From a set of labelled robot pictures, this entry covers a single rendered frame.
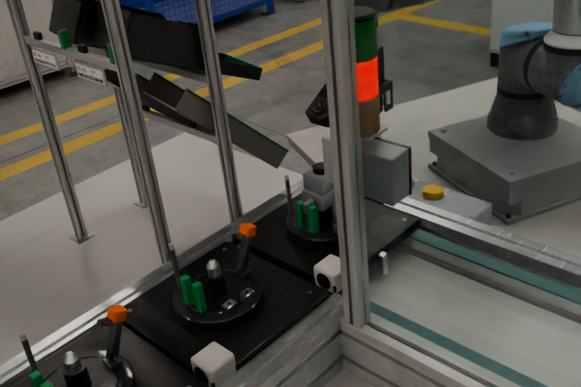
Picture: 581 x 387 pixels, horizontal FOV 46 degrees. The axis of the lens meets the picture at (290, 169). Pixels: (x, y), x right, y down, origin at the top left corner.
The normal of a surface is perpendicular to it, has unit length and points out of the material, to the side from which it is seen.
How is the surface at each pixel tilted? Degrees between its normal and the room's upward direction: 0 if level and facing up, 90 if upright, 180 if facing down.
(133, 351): 0
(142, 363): 0
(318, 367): 90
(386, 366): 90
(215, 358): 0
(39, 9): 90
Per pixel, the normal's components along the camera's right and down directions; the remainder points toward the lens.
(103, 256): -0.10, -0.87
